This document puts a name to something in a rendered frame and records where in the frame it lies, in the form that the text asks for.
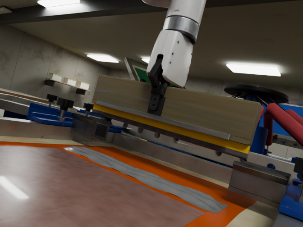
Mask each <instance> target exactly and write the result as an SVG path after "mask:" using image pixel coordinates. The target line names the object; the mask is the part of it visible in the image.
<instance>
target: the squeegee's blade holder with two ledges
mask: <svg viewBox="0 0 303 227"><path fill-rule="evenodd" d="M96 104H98V105H101V106H105V107H108V108H112V109H116V110H119V111H123V112H127V113H130V114H134V115H137V116H141V117H145V118H149V119H152V120H156V121H159V122H163V123H167V124H170V125H174V126H178V127H182V128H185V129H189V130H192V131H196V132H200V133H203V134H207V135H210V136H215V137H218V138H221V139H225V140H229V141H231V137H232V135H230V134H226V133H223V132H218V131H215V130H211V129H207V128H203V127H199V126H195V125H192V124H188V123H184V122H180V121H176V120H173V119H169V118H165V117H161V116H157V115H153V114H150V113H145V112H142V111H138V110H134V109H130V108H126V107H123V106H119V105H115V104H111V103H107V102H103V101H100V100H97V102H96Z"/></svg>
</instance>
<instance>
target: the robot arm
mask: <svg viewBox="0 0 303 227"><path fill-rule="evenodd" d="M142 1H143V2H144V3H146V4H148V5H152V6H157V7H164V8H168V11H167V15H166V18H165V23H164V26H163V30H162V31H161V32H160V34H159V36H158V38H157V40H156V42H155V45H154V48H153V51H152V53H151V57H150V60H149V63H148V67H147V75H148V78H149V80H150V82H151V87H152V88H151V94H152V95H151V99H150V103H149V106H148V110H147V112H148V113H149V114H153V115H158V116H161V113H162V110H163V106H164V102H165V97H164V94H165V91H166V88H167V86H170V85H172V84H173V85H174V86H170V87H176V88H181V89H182V87H184V86H185V83H186V80H187V77H188V72H189V68H190V63H191V57H192V52H193V45H194V44H195V43H196V39H197V35H198V31H199V27H200V24H201V20H202V15H203V11H204V8H205V4H206V0H142ZM161 84H162V85H161Z"/></svg>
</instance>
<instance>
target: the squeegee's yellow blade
mask: <svg viewBox="0 0 303 227"><path fill-rule="evenodd" d="M93 109H96V110H99V111H102V112H105V113H109V114H113V115H116V116H119V117H123V118H126V119H130V120H133V121H136V122H140V123H144V124H147V125H150V126H154V127H157V128H161V129H164V130H167V131H170V132H174V133H178V134H181V135H184V136H188V137H191V138H195V139H198V140H202V141H205V142H209V143H212V144H215V145H219V146H223V147H225V148H229V149H232V150H236V151H239V152H243V153H246V154H249V150H250V147H251V146H249V145H244V144H241V143H237V142H234V141H229V140H225V139H221V138H218V137H215V136H210V135H207V134H203V133H200V132H196V131H192V130H189V129H185V128H182V127H178V126H174V125H170V124H167V123H163V122H159V121H156V120H152V119H149V118H145V117H141V116H137V115H134V114H131V113H127V112H123V111H119V110H116V109H112V108H108V107H105V106H101V105H98V104H94V106H93Z"/></svg>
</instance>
